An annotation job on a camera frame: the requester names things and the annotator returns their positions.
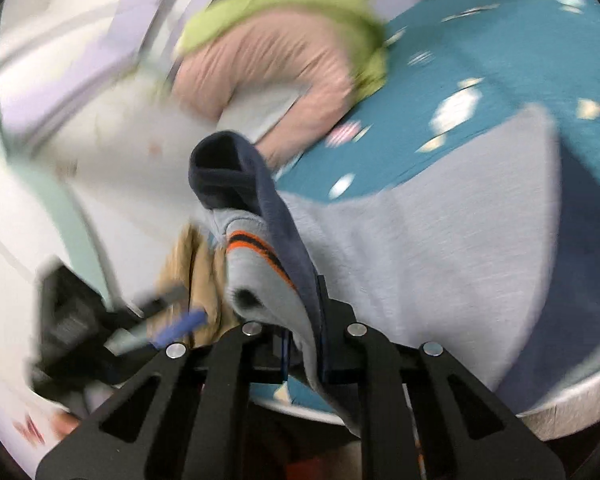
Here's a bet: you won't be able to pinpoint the grey navy sweatshirt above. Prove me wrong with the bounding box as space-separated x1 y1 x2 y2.
189 104 600 440

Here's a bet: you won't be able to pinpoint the folded khaki trousers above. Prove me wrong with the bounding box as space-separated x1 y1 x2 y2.
147 223 238 347

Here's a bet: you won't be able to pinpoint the white wardrobe with butterflies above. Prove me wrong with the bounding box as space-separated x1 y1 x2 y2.
0 0 215 298

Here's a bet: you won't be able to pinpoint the pink folded duvet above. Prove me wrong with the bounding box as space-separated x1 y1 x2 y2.
172 9 355 169

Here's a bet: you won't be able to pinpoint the green folded blanket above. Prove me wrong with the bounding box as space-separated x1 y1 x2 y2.
173 0 388 102

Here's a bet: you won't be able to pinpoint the teal quilted bed cover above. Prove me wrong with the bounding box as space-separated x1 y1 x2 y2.
278 0 600 204

